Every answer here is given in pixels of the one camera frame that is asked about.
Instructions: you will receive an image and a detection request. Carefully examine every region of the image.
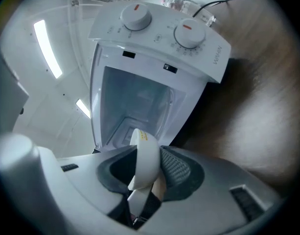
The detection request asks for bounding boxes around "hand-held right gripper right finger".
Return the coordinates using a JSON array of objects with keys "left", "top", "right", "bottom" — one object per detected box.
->
[{"left": 139, "top": 145, "right": 284, "bottom": 235}]

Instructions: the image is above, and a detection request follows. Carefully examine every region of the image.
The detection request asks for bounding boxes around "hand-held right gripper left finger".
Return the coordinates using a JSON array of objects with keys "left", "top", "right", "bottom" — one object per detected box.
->
[{"left": 37, "top": 145, "right": 138, "bottom": 235}]

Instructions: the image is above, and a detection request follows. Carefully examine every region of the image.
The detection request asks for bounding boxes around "white bowl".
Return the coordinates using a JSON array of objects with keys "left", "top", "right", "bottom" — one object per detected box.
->
[{"left": 127, "top": 128, "right": 162, "bottom": 190}]

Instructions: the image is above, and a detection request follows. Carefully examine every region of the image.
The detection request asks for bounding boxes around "white microwave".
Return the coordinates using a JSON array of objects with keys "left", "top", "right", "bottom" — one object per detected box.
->
[{"left": 88, "top": 1, "right": 232, "bottom": 154}]

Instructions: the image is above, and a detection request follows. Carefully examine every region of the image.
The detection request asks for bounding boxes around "ceiling light strip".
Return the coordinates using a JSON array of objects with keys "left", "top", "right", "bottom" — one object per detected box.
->
[
  {"left": 33, "top": 20, "right": 63, "bottom": 79},
  {"left": 75, "top": 98, "right": 91, "bottom": 119}
]

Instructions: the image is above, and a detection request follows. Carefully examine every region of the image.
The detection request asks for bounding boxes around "clear plastic jar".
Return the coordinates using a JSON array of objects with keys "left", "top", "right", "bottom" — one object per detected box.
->
[{"left": 162, "top": 0, "right": 217, "bottom": 27}]

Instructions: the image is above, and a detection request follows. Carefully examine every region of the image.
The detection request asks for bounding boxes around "black cable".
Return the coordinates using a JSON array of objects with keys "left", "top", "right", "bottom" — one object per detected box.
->
[{"left": 191, "top": 0, "right": 269, "bottom": 18}]

